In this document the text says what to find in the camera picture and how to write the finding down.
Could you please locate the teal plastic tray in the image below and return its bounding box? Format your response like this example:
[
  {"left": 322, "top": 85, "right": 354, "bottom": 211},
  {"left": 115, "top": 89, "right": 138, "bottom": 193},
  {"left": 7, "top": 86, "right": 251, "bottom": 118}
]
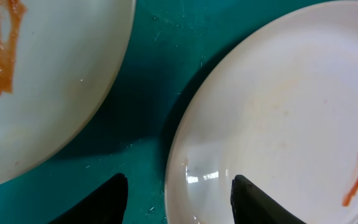
[{"left": 0, "top": 0, "right": 358, "bottom": 224}]

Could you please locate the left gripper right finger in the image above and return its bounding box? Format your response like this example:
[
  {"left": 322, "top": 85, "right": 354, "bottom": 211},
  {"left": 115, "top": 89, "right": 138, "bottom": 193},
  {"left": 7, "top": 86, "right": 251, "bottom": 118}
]
[{"left": 231, "top": 174, "right": 305, "bottom": 224}]

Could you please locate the white plate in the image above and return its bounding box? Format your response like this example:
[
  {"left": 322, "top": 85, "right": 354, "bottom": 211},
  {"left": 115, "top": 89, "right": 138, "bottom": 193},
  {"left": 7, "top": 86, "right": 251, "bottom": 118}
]
[
  {"left": 0, "top": 0, "right": 135, "bottom": 184},
  {"left": 165, "top": 1, "right": 358, "bottom": 223}
]

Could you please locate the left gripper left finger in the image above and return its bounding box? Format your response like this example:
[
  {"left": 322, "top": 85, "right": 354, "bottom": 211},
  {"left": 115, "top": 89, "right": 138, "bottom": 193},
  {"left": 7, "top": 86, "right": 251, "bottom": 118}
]
[{"left": 50, "top": 173, "right": 128, "bottom": 224}]

